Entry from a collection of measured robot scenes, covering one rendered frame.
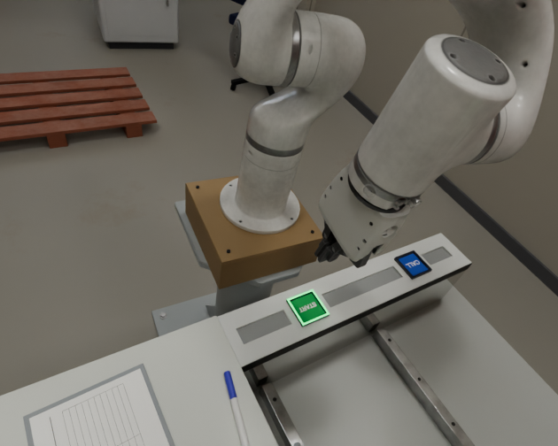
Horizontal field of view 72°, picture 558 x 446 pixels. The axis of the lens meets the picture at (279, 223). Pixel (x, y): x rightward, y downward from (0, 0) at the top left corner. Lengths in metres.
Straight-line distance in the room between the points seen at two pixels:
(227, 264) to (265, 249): 0.09
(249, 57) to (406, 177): 0.35
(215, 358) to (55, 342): 1.24
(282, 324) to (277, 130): 0.34
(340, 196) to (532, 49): 0.23
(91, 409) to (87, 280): 1.37
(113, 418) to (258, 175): 0.48
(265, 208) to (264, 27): 0.37
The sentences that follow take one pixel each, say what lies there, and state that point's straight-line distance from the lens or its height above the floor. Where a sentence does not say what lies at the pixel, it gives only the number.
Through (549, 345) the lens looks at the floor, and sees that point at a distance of 2.41.
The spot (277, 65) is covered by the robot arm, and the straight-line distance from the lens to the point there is 0.65.
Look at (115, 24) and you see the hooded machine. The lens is 3.84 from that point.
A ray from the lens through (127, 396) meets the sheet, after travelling 0.59.
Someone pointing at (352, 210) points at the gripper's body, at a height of 1.23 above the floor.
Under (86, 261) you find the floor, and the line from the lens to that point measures 2.00.
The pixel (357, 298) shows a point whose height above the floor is 0.96.
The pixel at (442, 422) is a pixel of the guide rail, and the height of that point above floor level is 0.84.
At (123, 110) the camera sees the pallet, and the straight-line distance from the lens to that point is 2.82.
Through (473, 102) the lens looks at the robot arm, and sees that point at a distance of 0.34.
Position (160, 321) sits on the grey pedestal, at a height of 0.02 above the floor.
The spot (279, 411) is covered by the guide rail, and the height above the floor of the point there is 0.85.
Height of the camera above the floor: 1.52
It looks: 44 degrees down
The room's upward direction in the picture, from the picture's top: 14 degrees clockwise
